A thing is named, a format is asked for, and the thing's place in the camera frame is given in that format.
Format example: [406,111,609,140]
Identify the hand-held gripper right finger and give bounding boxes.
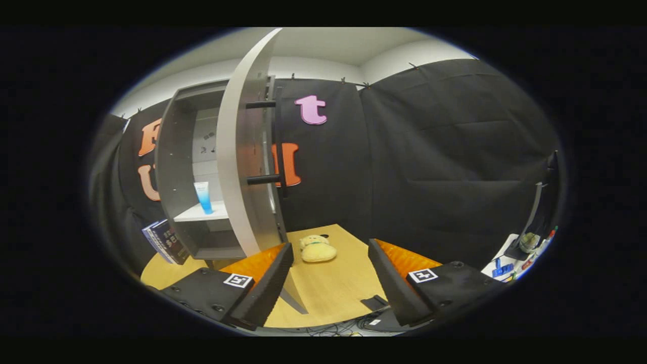
[368,239,506,328]

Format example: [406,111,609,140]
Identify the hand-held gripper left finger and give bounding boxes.
[159,242,295,332]

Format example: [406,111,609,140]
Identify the black door handle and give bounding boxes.
[245,86,286,187]

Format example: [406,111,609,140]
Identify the white and blue tube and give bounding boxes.
[194,181,214,215]

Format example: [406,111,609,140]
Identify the white cabinet door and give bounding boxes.
[216,28,309,315]

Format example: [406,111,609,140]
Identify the yellow plush toy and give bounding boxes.
[298,234,338,263]

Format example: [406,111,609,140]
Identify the white side table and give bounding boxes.
[480,233,554,282]

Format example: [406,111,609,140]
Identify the white cabinet shelf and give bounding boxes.
[173,201,230,223]

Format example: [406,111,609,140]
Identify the small blue box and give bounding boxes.
[491,258,515,278]

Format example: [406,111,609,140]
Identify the round grey object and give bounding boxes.
[519,232,541,254]

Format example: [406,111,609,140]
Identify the grey cabinet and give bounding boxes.
[154,76,289,261]

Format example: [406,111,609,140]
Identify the clear bottle red cap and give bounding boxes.
[536,226,559,258]

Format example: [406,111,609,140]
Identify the tangled black cables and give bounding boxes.
[303,316,375,337]

